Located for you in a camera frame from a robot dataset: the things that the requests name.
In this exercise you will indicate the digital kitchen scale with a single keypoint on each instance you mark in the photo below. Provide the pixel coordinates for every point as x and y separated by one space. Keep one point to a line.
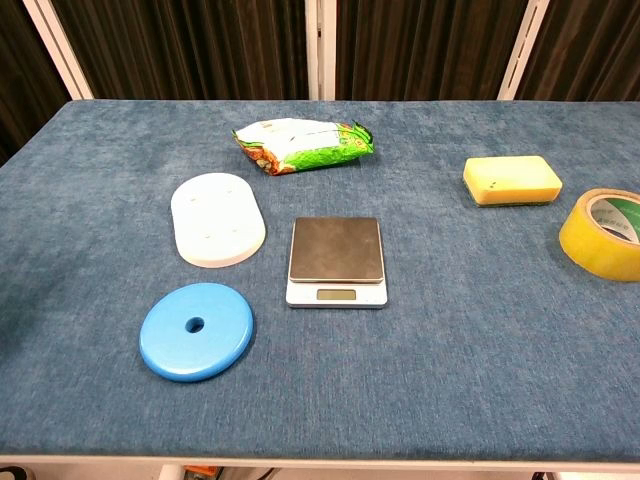
336 250

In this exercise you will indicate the blue disc with centre hole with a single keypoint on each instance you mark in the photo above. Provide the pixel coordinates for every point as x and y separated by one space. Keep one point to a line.
220 345

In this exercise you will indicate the green white snack bag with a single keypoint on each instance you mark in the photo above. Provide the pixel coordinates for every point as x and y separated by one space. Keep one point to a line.
305 145

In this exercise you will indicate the white oval plastic board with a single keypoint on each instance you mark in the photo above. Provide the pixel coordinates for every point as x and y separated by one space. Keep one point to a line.
216 220

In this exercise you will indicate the blue fabric table cover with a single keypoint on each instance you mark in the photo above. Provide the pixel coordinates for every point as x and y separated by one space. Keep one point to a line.
450 350

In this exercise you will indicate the yellow sponge with green base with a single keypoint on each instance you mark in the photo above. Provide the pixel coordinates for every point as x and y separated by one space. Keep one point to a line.
510 177

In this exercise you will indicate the dark pleated curtain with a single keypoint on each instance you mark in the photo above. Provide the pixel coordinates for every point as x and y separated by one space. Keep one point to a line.
200 47

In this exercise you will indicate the orange object under table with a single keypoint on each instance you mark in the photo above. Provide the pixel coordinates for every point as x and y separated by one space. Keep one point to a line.
200 472

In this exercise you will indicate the yellow packing tape roll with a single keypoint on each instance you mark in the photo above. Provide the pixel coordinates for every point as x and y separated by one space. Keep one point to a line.
582 240

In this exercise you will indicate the white table leg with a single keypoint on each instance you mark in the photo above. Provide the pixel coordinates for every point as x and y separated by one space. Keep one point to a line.
171 472

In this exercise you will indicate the white frame post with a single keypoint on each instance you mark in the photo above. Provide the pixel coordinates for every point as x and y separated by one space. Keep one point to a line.
522 47
60 47
321 47

